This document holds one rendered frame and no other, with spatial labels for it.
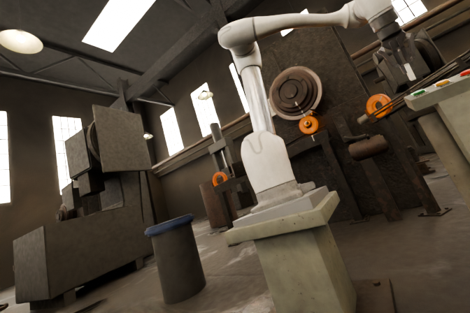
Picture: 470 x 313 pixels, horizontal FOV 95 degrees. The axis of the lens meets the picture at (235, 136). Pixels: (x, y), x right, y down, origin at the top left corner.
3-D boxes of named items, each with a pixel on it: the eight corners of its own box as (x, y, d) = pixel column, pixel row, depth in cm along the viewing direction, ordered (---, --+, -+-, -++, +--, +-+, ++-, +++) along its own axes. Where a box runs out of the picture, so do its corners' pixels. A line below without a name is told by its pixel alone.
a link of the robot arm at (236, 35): (251, 8, 95) (257, 28, 108) (213, 19, 100) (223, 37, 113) (253, 33, 92) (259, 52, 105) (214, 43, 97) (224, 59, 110)
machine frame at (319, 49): (310, 212, 256) (261, 84, 300) (419, 186, 202) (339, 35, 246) (289, 231, 196) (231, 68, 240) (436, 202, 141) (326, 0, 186)
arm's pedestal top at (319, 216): (326, 225, 54) (319, 209, 55) (226, 245, 69) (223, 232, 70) (340, 200, 81) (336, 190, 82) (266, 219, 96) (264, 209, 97)
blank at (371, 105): (386, 121, 142) (383, 121, 140) (366, 111, 153) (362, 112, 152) (397, 98, 133) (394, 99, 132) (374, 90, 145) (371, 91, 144)
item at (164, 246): (187, 280, 152) (173, 219, 163) (221, 277, 136) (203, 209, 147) (147, 308, 126) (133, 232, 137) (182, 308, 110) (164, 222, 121)
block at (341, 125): (345, 143, 173) (333, 117, 179) (356, 140, 169) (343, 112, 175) (343, 143, 164) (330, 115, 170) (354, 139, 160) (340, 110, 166)
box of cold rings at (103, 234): (115, 270, 307) (106, 214, 327) (152, 262, 270) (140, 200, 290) (15, 316, 218) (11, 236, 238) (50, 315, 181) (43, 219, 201)
